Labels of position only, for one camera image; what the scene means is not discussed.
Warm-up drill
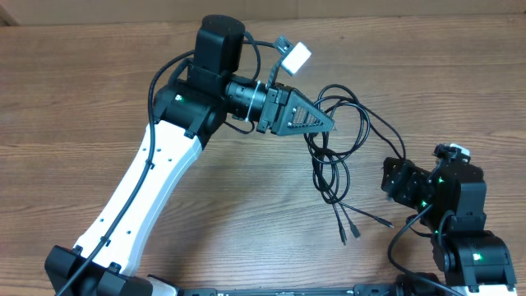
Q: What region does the black USB cable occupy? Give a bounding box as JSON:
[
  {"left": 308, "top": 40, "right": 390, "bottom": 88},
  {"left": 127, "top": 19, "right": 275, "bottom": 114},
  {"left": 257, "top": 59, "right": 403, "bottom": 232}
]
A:
[{"left": 302, "top": 84, "right": 408, "bottom": 247}]

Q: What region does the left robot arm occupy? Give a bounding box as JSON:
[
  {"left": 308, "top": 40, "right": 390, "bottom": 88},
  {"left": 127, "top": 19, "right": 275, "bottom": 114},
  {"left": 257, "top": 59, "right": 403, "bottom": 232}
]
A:
[{"left": 44, "top": 15, "right": 335, "bottom": 295}]

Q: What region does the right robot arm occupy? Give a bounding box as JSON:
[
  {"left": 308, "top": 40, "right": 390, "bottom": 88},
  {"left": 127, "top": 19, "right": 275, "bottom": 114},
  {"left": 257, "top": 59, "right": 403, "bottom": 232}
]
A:
[{"left": 381, "top": 157, "right": 517, "bottom": 295}]

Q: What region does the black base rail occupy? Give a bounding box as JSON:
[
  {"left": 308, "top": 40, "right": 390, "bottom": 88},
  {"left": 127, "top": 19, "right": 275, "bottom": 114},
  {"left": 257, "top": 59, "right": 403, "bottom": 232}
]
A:
[{"left": 178, "top": 284, "right": 405, "bottom": 296}]

